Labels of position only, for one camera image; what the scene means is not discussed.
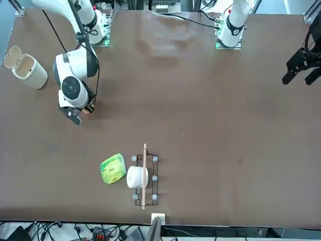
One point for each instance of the white power strip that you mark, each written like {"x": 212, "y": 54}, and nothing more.
{"x": 161, "y": 8}

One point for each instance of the aluminium camera post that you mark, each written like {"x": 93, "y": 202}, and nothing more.
{"x": 156, "y": 226}

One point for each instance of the black power strip red switches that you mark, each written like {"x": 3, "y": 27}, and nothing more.
{"x": 101, "y": 234}

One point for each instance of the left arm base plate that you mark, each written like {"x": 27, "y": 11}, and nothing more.
{"x": 227, "y": 47}

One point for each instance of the green tissue pack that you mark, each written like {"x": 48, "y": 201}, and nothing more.
{"x": 113, "y": 169}

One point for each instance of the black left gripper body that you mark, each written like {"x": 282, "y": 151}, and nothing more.
{"x": 315, "y": 35}

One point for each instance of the cream bin with flip lid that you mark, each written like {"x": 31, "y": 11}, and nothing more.
{"x": 30, "y": 72}

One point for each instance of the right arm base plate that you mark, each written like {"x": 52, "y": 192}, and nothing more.
{"x": 107, "y": 27}

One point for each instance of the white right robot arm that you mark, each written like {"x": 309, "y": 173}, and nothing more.
{"x": 72, "y": 65}

